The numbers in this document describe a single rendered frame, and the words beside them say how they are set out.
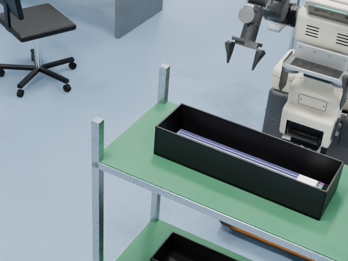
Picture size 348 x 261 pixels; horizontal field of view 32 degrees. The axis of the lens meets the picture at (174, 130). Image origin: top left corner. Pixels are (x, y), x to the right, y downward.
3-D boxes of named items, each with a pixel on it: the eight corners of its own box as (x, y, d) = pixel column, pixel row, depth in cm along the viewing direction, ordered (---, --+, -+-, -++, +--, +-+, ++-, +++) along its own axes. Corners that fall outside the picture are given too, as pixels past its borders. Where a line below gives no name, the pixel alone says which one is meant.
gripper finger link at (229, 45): (237, 66, 219) (244, 41, 218) (218, 61, 222) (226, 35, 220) (242, 67, 226) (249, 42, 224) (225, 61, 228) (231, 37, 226)
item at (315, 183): (322, 191, 191) (324, 183, 189) (315, 204, 186) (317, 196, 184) (180, 136, 210) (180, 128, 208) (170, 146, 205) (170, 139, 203)
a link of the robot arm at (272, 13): (287, 3, 241) (274, 0, 243) (283, -5, 232) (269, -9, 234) (279, 25, 242) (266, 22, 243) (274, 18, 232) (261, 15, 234)
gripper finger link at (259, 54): (255, 72, 217) (263, 46, 215) (236, 66, 219) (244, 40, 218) (260, 72, 223) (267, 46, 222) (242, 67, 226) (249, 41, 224)
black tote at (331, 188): (336, 189, 194) (344, 161, 188) (319, 221, 182) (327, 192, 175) (178, 129, 216) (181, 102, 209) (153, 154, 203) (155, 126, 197)
